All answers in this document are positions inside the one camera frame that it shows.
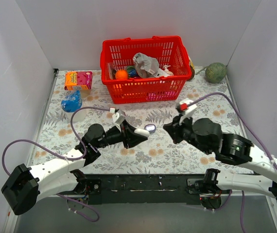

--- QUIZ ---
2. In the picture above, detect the white earbud charging case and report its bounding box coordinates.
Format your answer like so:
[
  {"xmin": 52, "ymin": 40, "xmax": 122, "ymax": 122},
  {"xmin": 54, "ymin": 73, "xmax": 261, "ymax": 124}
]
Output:
[{"xmin": 134, "ymin": 129, "xmax": 150, "ymax": 137}]

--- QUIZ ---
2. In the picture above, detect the blue earbud charging case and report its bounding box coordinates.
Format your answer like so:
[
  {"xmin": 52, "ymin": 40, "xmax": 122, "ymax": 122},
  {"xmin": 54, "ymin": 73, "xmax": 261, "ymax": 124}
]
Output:
[{"xmin": 144, "ymin": 124, "xmax": 156, "ymax": 133}]

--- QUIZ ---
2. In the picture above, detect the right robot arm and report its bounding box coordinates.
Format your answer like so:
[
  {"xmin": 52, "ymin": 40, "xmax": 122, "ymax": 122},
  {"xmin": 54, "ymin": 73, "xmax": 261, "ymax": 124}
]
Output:
[{"xmin": 163, "ymin": 116, "xmax": 277, "ymax": 200}]

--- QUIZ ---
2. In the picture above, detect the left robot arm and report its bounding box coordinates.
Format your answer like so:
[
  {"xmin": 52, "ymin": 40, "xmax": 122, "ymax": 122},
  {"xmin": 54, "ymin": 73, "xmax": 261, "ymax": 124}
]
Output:
[{"xmin": 1, "ymin": 121, "xmax": 150, "ymax": 216}]

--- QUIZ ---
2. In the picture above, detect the orange fruit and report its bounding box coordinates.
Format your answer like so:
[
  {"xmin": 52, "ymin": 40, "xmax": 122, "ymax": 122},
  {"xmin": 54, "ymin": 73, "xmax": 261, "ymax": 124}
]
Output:
[{"xmin": 115, "ymin": 69, "xmax": 128, "ymax": 80}]

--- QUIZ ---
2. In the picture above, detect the white pump bottle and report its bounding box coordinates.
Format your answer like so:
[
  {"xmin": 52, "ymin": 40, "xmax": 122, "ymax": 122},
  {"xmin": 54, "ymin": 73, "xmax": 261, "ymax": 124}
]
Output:
[{"xmin": 163, "ymin": 65, "xmax": 174, "ymax": 76}]

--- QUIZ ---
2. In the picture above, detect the grey crumpled bag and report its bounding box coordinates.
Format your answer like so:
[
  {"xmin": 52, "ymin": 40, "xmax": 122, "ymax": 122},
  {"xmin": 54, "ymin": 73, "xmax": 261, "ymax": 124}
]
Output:
[{"xmin": 133, "ymin": 52, "xmax": 159, "ymax": 78}]

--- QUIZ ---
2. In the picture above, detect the green melon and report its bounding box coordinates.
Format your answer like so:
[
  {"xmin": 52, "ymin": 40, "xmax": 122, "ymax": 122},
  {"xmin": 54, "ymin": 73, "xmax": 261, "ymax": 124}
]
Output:
[{"xmin": 205, "ymin": 63, "xmax": 227, "ymax": 83}]

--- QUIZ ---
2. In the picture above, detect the orange pink snack box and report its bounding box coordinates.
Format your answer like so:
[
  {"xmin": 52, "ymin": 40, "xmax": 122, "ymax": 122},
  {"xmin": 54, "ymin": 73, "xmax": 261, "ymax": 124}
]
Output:
[{"xmin": 64, "ymin": 71, "xmax": 93, "ymax": 91}]

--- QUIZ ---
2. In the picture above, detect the red plastic shopping basket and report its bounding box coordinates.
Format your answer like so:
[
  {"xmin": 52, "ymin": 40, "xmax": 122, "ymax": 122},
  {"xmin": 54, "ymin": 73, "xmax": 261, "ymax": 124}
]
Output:
[{"xmin": 100, "ymin": 36, "xmax": 192, "ymax": 104}]

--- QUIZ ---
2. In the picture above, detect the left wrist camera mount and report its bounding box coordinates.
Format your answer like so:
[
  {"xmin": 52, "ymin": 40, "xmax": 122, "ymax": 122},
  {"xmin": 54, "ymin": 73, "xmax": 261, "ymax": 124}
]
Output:
[{"xmin": 109, "ymin": 107, "xmax": 126, "ymax": 128}]

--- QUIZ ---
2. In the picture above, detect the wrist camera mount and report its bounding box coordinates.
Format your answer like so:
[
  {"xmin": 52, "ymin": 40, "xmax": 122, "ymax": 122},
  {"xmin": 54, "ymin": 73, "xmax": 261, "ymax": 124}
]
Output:
[
  {"xmin": 109, "ymin": 107, "xmax": 126, "ymax": 128},
  {"xmin": 176, "ymin": 98, "xmax": 197, "ymax": 125}
]

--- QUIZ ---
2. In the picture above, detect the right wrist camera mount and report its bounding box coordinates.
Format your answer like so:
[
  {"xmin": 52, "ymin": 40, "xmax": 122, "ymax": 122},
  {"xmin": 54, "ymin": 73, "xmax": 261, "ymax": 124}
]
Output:
[{"xmin": 176, "ymin": 98, "xmax": 197, "ymax": 125}]

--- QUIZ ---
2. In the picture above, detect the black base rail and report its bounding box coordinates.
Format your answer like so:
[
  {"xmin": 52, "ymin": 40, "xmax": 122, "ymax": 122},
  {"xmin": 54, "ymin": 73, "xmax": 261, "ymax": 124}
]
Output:
[{"xmin": 67, "ymin": 173, "xmax": 223, "ymax": 211}]

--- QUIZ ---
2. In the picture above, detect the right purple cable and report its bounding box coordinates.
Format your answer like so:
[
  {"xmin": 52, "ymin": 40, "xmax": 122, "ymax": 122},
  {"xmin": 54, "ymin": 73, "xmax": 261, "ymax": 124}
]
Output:
[{"xmin": 189, "ymin": 92, "xmax": 277, "ymax": 233}]

